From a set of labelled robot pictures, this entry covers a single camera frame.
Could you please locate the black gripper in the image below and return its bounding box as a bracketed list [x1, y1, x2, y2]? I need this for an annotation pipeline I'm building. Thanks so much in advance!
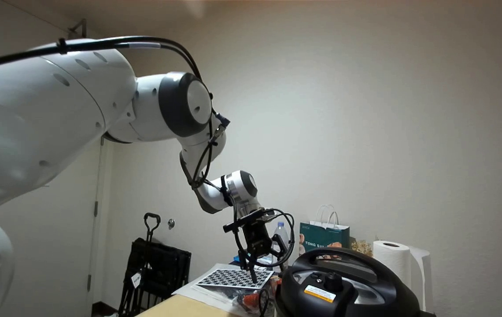
[238, 219, 287, 286]

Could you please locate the clear plastic water bottle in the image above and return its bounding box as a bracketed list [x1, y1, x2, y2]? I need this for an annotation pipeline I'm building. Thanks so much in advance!
[273, 221, 291, 274]

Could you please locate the small red item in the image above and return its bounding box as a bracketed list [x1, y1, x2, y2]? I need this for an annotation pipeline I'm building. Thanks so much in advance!
[240, 291, 264, 311]

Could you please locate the green paper bag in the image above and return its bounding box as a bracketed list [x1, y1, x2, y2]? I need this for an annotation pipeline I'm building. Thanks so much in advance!
[298, 210, 352, 256]

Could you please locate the brown snack bag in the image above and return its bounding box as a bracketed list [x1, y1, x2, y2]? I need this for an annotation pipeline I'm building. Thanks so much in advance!
[349, 237, 375, 258]

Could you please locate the white paper towel roll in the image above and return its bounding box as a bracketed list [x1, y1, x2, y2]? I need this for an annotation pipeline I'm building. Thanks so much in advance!
[372, 240, 412, 291]

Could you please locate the grey door closer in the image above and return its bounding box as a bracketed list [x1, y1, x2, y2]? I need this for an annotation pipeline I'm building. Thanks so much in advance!
[65, 20, 88, 41]

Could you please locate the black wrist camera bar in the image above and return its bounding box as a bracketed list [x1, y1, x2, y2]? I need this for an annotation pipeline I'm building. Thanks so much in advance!
[222, 207, 291, 235]

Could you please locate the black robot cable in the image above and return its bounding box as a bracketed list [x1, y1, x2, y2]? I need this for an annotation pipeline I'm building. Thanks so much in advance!
[0, 34, 233, 191]

